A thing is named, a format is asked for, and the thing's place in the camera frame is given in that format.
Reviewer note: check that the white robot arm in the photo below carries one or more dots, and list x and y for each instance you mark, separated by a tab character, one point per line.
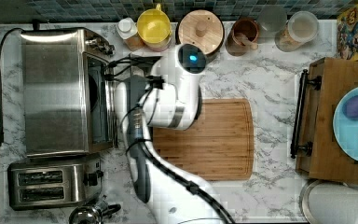
169	97

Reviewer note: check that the stainless steel toaster oven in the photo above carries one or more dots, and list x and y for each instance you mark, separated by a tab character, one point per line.
67	97

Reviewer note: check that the bamboo cutting board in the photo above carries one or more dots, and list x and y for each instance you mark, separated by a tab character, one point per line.
219	146

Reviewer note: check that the yellow ceramic mug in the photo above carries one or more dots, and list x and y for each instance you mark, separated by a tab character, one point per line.
154	28

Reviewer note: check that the white lidded spice bottle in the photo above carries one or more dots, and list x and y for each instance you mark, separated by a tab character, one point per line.
127	30

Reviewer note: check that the brown wooden utensil holder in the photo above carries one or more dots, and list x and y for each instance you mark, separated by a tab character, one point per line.
246	26

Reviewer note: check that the frosted translucent plastic cup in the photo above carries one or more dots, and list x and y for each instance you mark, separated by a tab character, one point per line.
271	20

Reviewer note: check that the stainless steel two-slot toaster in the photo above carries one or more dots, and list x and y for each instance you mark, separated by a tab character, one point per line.
54	182

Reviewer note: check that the plastic pasta container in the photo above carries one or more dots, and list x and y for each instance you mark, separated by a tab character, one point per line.
302	27

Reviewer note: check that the wooden serving tray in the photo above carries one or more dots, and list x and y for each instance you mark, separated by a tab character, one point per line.
327	160

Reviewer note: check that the light blue plate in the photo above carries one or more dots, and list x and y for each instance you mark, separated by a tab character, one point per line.
345	129

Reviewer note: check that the purple play dough ball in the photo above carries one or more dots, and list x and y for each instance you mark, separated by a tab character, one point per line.
350	108

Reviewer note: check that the black tray handle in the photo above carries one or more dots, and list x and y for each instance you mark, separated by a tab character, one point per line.
304	82

